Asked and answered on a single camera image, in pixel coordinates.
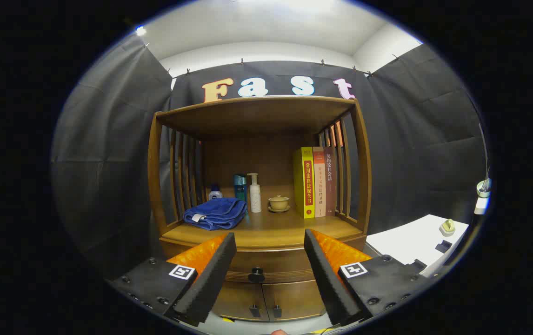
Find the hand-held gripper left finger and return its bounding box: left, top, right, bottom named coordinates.
left=107, top=232, right=238, bottom=327

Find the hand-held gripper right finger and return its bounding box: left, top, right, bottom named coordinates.
left=303, top=228, right=430, bottom=327

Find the wooden drawer with black knob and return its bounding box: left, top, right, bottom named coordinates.
left=162, top=242, right=367, bottom=283

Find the wooden cabinet door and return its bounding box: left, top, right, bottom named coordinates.
left=262, top=279, right=327, bottom=322
left=211, top=281, right=269, bottom=322

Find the wooden countertop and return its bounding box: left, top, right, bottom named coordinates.
left=161, top=185, right=365, bottom=250

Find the white side cabinet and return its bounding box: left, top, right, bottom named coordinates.
left=365, top=214, right=469, bottom=279

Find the wooden cabinet with slatted sides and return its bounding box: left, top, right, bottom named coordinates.
left=148, top=95, right=373, bottom=322

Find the blue folded towel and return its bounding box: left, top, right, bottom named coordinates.
left=183, top=197, right=248, bottom=231

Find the white pump bottle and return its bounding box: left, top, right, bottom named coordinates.
left=247, top=173, right=262, bottom=214

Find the orange and white book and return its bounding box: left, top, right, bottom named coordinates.
left=312, top=147, right=326, bottom=218

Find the thick yellow book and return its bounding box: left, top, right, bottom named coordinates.
left=293, top=147, right=316, bottom=219

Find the teal bottle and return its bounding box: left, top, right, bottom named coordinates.
left=233, top=174, right=247, bottom=203

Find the brown book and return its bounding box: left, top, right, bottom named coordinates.
left=323, top=147, right=338, bottom=216

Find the black backdrop cloth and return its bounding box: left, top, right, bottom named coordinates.
left=52, top=35, right=488, bottom=280

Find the white round device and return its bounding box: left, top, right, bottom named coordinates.
left=475, top=179, right=493, bottom=215

